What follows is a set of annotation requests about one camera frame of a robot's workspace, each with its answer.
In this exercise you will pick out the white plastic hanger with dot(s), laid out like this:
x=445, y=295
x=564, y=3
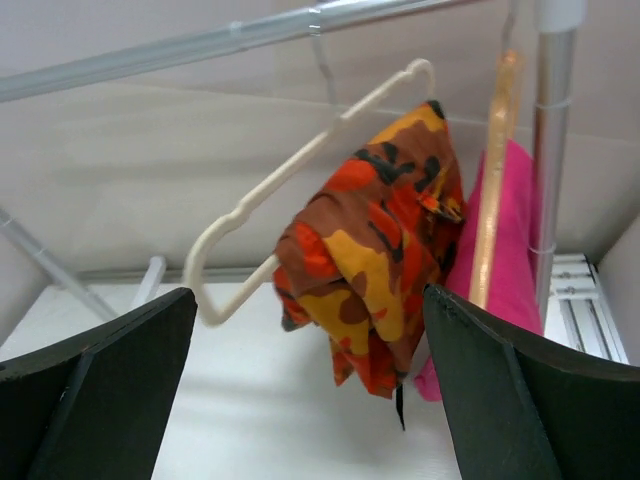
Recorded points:
x=193, y=272

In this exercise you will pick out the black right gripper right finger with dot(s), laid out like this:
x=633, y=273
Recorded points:
x=520, y=406

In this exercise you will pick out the orange camouflage trousers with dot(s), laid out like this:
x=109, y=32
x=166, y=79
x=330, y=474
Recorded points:
x=355, y=260

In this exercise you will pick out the pink garment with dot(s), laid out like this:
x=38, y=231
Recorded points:
x=512, y=295

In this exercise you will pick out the wooden hanger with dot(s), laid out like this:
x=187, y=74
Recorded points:
x=503, y=115

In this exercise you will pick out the white metal clothes rack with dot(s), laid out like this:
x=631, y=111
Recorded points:
x=241, y=153

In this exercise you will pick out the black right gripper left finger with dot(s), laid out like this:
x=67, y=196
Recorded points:
x=96, y=405

